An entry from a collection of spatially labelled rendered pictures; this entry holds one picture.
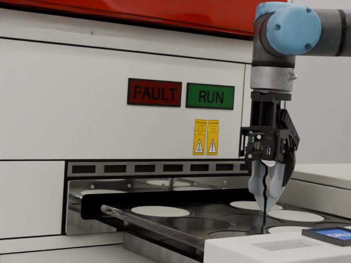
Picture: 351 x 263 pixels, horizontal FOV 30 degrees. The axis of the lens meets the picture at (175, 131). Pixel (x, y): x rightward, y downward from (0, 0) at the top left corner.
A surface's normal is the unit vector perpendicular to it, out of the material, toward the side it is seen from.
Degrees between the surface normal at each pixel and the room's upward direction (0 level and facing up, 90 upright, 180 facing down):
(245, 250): 0
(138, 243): 90
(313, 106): 90
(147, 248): 90
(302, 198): 90
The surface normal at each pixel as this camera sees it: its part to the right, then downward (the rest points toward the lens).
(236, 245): 0.06, -1.00
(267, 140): -0.43, 0.02
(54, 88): 0.57, 0.07
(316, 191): -0.82, -0.02
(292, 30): 0.07, 0.06
